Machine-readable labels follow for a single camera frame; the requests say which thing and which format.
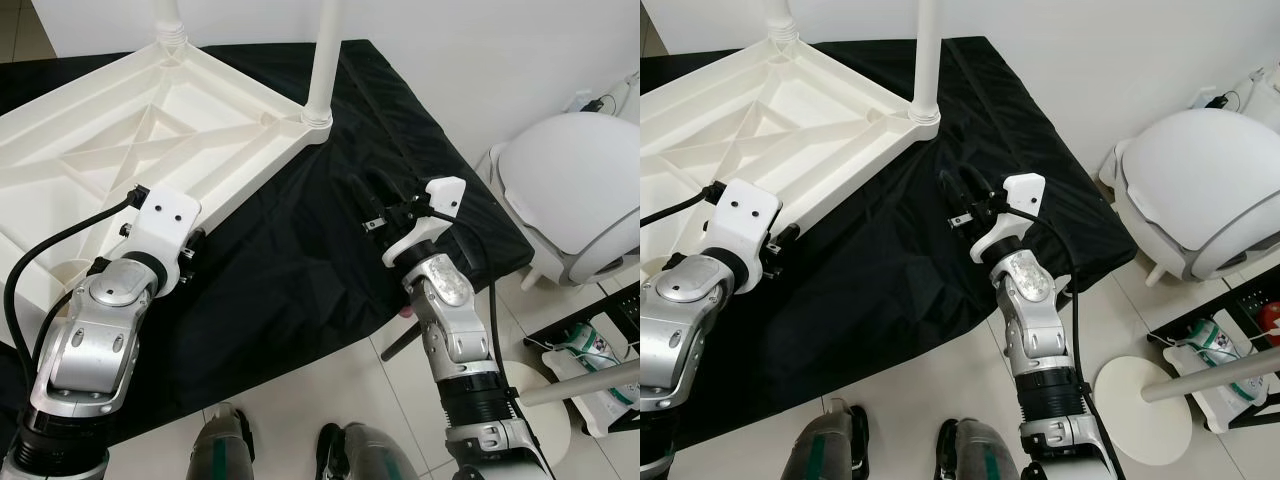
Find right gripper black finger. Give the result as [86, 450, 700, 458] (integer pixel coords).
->
[962, 165, 997, 205]
[347, 177, 385, 227]
[370, 171, 409, 211]
[940, 170, 975, 221]

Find white plastic table top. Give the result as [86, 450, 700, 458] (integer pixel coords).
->
[640, 38, 943, 301]
[0, 40, 333, 349]

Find black table cloth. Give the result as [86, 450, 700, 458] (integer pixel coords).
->
[0, 40, 534, 446]
[640, 38, 1138, 451]

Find white plastic chair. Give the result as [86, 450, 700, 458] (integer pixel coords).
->
[1100, 108, 1280, 286]
[488, 112, 641, 291]

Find green white packet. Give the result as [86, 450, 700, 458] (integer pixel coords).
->
[560, 325, 621, 366]
[1180, 320, 1246, 366]

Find grey green robot right leg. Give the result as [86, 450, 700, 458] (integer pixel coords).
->
[935, 418, 1021, 480]
[318, 422, 421, 480]

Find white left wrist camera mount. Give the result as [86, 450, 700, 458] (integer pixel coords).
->
[705, 178, 783, 291]
[120, 186, 203, 297]

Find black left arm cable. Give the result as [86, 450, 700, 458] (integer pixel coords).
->
[2, 186, 149, 401]
[640, 182, 726, 229]

